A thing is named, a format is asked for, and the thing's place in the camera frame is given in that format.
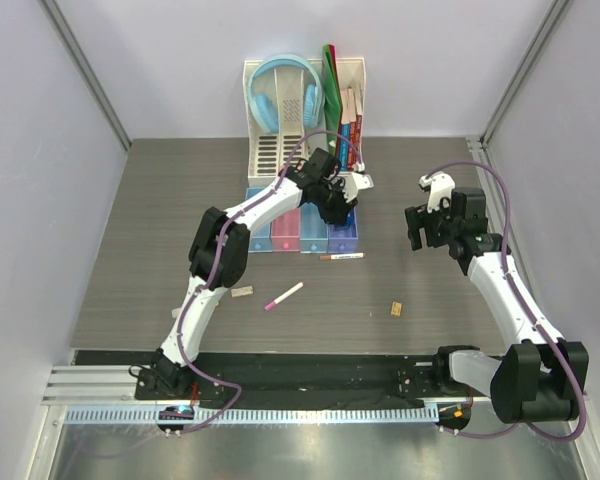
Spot small grey eraser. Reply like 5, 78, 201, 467
231, 286, 254, 298

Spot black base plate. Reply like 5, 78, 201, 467
134, 351, 492, 411

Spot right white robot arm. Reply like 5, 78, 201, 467
405, 184, 589, 425

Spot aluminium frame rail left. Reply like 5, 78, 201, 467
37, 0, 132, 151

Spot purple cable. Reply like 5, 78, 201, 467
171, 129, 366, 436
424, 159, 589, 442

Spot pink marker pen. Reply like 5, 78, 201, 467
264, 282, 304, 311

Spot blue headphones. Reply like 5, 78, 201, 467
243, 54, 325, 138

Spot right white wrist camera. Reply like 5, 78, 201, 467
418, 172, 456, 213

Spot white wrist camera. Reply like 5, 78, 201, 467
418, 172, 456, 213
346, 172, 374, 196

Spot red books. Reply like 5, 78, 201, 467
335, 86, 362, 171

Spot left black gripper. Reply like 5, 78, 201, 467
314, 179, 358, 226

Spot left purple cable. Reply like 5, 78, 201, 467
171, 129, 366, 436

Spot aluminium frame rail right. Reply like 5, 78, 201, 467
466, 0, 589, 401

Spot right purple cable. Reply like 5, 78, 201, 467
424, 159, 589, 442

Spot green folder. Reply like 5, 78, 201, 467
322, 44, 342, 156

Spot small yellow eraser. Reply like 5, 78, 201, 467
390, 302, 402, 317

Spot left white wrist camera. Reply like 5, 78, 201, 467
346, 172, 374, 196

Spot aluminium frame rail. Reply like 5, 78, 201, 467
37, 0, 132, 151
466, 0, 589, 401

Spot brown capped white marker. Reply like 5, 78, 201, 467
319, 252, 364, 261

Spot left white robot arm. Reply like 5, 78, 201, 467
134, 148, 373, 400

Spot white cable duct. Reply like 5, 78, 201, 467
64, 404, 439, 426

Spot white desktop file rack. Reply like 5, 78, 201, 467
242, 56, 368, 197

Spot pastel four-compartment organizer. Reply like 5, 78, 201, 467
249, 203, 359, 254

